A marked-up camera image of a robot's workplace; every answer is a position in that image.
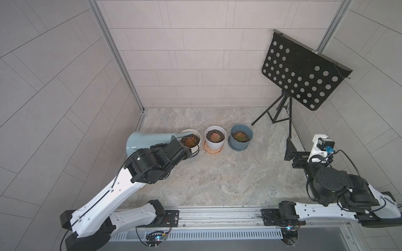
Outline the pink succulent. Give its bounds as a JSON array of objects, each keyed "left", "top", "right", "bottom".
[{"left": 210, "top": 132, "right": 222, "bottom": 143}]

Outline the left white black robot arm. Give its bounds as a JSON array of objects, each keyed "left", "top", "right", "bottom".
[{"left": 60, "top": 139, "right": 191, "bottom": 251}]

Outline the aluminium mounting rail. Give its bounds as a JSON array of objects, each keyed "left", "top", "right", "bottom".
[{"left": 89, "top": 205, "right": 351, "bottom": 231}]

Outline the black perforated music stand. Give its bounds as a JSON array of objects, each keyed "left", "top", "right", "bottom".
[{"left": 261, "top": 30, "right": 353, "bottom": 123}]

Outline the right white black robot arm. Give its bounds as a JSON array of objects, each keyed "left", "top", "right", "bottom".
[{"left": 278, "top": 134, "right": 402, "bottom": 228}]

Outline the right green circuit board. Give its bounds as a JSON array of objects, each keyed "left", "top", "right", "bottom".
[{"left": 281, "top": 225, "right": 299, "bottom": 246}]

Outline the blue ribbed plant pot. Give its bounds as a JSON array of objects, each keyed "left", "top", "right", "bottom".
[{"left": 228, "top": 124, "right": 253, "bottom": 151}]

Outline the green circuit board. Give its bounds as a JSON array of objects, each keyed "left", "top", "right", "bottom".
[
  {"left": 281, "top": 225, "right": 299, "bottom": 246},
  {"left": 145, "top": 231, "right": 168, "bottom": 248}
]

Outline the green red succulent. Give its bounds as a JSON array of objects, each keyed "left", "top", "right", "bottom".
[{"left": 232, "top": 131, "right": 249, "bottom": 142}]

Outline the white ventilation grille strip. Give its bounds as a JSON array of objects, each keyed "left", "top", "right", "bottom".
[{"left": 109, "top": 228, "right": 283, "bottom": 242}]

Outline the light blue watering can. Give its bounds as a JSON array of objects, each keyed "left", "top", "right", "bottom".
[{"left": 126, "top": 132, "right": 192, "bottom": 157}]

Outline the white round plant pot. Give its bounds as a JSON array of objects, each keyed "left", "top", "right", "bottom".
[{"left": 205, "top": 125, "right": 227, "bottom": 151}]

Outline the terracotta pot saucer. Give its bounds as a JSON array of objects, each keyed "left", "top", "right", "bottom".
[{"left": 203, "top": 140, "right": 223, "bottom": 155}]

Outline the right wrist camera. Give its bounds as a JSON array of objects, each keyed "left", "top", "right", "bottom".
[{"left": 308, "top": 134, "right": 335, "bottom": 163}]

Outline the orange red succulent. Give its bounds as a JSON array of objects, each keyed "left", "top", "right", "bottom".
[{"left": 181, "top": 135, "right": 200, "bottom": 148}]

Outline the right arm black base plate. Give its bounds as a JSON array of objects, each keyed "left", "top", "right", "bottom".
[{"left": 261, "top": 208, "right": 306, "bottom": 228}]

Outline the left green circuit board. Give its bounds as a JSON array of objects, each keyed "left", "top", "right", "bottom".
[{"left": 145, "top": 231, "right": 168, "bottom": 248}]

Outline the cream ribbed plant pot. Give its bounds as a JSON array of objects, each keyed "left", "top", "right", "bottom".
[{"left": 181, "top": 129, "right": 202, "bottom": 158}]

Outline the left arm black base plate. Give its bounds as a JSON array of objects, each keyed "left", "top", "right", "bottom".
[{"left": 154, "top": 210, "right": 180, "bottom": 228}]

